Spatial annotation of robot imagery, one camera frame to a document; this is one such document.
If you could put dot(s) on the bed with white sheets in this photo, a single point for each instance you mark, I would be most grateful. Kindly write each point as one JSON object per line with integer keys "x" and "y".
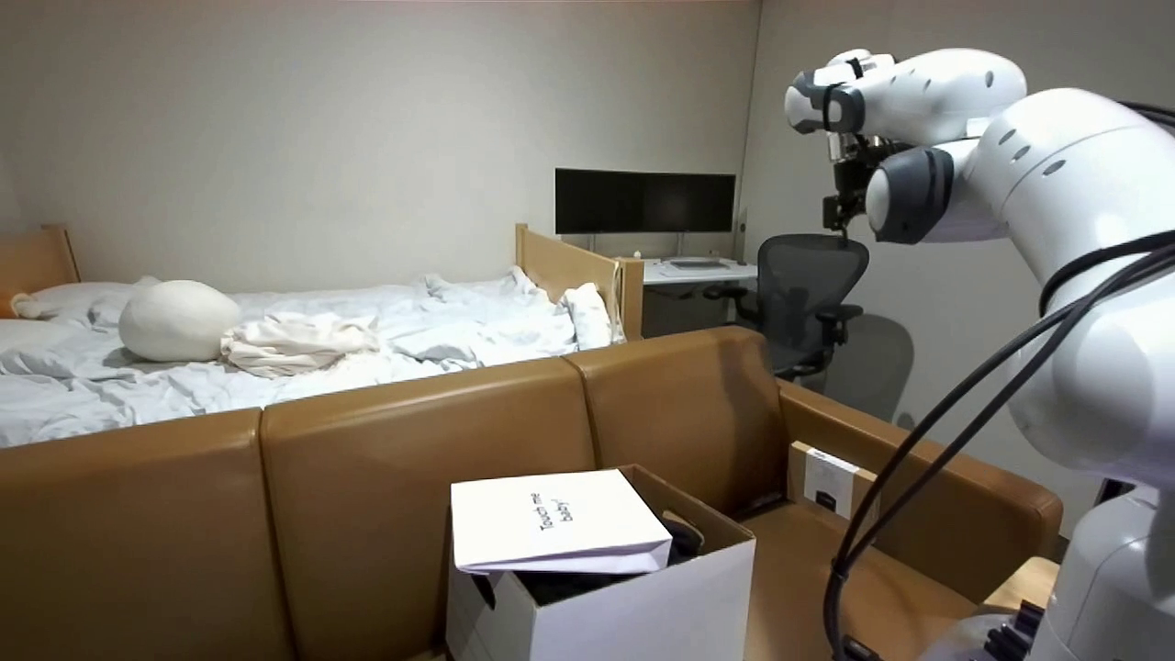
{"x": 405, "y": 334}

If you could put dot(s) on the cream crumpled cloth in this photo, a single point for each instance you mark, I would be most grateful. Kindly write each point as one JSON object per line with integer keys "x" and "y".
{"x": 295, "y": 342}

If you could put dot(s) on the white paper sheet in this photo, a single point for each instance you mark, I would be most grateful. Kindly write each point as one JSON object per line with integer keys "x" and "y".
{"x": 551, "y": 519}

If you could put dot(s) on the white cardboard storage box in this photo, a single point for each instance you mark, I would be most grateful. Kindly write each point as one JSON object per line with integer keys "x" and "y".
{"x": 638, "y": 610}

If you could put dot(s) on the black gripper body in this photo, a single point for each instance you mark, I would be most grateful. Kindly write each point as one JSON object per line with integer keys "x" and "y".
{"x": 850, "y": 171}

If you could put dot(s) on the black computer monitor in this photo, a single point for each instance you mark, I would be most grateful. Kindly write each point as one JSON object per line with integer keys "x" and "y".
{"x": 644, "y": 202}

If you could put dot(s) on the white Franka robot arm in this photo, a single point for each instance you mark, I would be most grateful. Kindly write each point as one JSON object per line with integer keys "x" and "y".
{"x": 1076, "y": 221}

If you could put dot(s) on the flat white pillow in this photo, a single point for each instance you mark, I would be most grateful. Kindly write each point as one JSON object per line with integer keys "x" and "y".
{"x": 69, "y": 298}

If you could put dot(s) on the grey keyboard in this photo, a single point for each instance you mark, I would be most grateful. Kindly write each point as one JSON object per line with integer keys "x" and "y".
{"x": 699, "y": 260}

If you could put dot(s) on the round white cushion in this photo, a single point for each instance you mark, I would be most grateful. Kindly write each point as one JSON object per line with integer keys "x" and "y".
{"x": 176, "y": 321}

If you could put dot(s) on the light wooden side table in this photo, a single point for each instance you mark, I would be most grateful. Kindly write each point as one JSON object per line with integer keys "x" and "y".
{"x": 1027, "y": 583}

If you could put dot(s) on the black mesh office chair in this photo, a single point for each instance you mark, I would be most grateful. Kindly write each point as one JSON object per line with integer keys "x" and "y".
{"x": 802, "y": 295}

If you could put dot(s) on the wooden bed frame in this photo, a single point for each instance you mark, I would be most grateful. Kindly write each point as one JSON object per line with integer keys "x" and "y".
{"x": 563, "y": 260}

